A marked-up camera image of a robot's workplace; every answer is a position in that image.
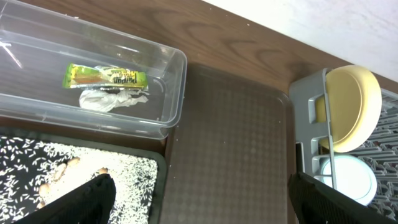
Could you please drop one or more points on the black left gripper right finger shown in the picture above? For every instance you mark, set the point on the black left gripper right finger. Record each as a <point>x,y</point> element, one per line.
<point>316,203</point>

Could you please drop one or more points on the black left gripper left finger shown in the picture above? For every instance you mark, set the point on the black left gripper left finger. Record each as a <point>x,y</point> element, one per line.
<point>91,202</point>

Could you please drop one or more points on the light blue bowl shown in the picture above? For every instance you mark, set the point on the light blue bowl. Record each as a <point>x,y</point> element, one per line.
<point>355,179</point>

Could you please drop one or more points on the white tissue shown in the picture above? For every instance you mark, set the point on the white tissue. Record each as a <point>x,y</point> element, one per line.
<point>103,101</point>

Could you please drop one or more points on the yellow plate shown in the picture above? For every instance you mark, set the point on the yellow plate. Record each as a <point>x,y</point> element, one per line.
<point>355,103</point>

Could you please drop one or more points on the green yellow snack wrapper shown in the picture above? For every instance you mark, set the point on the green yellow snack wrapper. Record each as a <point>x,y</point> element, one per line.
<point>103,77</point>

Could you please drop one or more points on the black waste tray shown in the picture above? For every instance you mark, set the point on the black waste tray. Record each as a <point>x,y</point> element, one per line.
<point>160,186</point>

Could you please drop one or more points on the grey dishwasher rack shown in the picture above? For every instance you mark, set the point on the grey dishwasher rack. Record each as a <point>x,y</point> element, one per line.
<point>313,128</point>

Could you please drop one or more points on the pile of rice grains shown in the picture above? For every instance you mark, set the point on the pile of rice grains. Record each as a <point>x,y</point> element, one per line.
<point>133,180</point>

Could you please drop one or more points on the dark brown tray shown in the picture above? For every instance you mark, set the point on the dark brown tray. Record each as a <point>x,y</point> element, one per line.
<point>230,155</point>

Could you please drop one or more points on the clear plastic bin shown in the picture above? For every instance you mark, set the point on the clear plastic bin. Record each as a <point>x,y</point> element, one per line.
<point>38,45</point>

